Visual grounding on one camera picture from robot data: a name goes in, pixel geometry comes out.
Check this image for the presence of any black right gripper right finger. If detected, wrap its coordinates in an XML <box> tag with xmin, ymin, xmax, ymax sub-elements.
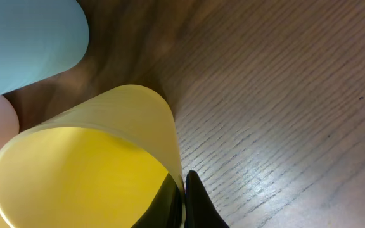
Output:
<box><xmin>185</xmin><ymin>170</ymin><xmax>229</xmax><ymax>228</ymax></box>

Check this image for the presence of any light blue cup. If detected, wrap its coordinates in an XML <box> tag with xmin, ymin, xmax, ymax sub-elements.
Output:
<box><xmin>0</xmin><ymin>0</ymin><xmax>89</xmax><ymax>95</ymax></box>

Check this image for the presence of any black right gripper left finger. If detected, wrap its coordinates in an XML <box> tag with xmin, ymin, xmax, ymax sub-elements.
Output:
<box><xmin>132</xmin><ymin>174</ymin><xmax>183</xmax><ymax>228</ymax></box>

